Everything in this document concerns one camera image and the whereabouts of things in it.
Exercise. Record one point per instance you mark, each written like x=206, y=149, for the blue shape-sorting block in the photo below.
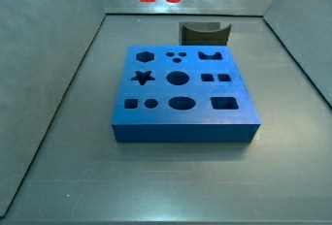
x=182, y=95

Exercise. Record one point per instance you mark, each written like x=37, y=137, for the dark grey curved holder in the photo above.
x=203, y=34

